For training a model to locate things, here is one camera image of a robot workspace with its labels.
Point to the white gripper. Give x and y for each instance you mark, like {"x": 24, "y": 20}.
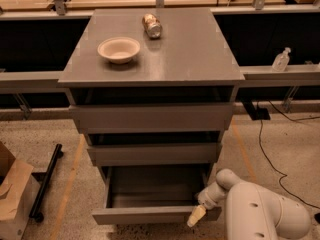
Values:
{"x": 207, "y": 199}

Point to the grey bottom drawer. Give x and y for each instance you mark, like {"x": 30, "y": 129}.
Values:
{"x": 150, "y": 194}

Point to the grey drawer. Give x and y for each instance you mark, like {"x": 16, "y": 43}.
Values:
{"x": 155, "y": 154}
{"x": 152, "y": 118}
{"x": 150, "y": 194}

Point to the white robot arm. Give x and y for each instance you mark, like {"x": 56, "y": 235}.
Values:
{"x": 252, "y": 212}

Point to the grey middle drawer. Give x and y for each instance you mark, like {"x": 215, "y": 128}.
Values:
{"x": 155, "y": 154}

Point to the grey top drawer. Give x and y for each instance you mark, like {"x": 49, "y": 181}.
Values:
{"x": 152, "y": 118}

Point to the grey drawer cabinet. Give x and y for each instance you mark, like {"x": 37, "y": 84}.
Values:
{"x": 144, "y": 104}

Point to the black metal bar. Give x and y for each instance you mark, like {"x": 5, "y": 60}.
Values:
{"x": 44, "y": 179}

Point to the clear sanitizer pump bottle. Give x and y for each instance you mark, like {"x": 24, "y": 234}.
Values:
{"x": 281, "y": 61}

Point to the beige paper bowl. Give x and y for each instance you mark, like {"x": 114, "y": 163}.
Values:
{"x": 119, "y": 50}

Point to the cardboard box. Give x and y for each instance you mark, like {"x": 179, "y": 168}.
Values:
{"x": 18, "y": 189}

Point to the metal soda can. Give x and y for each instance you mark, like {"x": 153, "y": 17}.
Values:
{"x": 152, "y": 26}

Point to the black floor bracket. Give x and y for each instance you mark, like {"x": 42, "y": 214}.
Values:
{"x": 255, "y": 112}

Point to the grey metal rail shelf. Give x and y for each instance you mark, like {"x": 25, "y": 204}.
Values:
{"x": 30, "y": 80}

